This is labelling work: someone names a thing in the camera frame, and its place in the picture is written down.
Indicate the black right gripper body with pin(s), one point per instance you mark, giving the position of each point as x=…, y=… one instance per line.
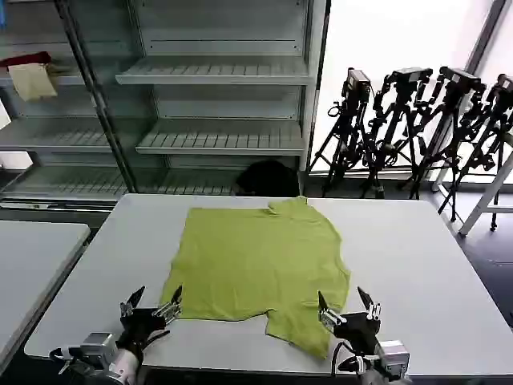
x=358, y=331

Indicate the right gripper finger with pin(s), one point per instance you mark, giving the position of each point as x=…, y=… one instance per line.
x=326, y=313
x=372, y=309

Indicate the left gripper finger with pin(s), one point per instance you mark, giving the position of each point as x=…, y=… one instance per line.
x=132, y=301
x=172, y=305

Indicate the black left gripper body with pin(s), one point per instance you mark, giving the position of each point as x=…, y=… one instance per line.
x=140, y=325

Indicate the green t-shirt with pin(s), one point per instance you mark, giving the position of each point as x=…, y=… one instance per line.
x=256, y=260

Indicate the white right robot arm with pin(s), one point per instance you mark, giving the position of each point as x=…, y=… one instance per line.
x=394, y=356

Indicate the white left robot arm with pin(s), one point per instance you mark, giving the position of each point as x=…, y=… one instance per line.
x=120, y=365

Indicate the grey side table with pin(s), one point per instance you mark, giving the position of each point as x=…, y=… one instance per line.
x=32, y=260

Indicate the black round bag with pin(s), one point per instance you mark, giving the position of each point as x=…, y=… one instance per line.
x=266, y=178

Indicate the glass-fronted grey shelf rack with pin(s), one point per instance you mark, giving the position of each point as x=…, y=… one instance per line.
x=60, y=132

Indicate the grey metal shelf rack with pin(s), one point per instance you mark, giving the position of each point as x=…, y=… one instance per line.
x=224, y=76

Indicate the red cloth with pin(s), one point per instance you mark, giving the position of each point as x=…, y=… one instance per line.
x=28, y=59

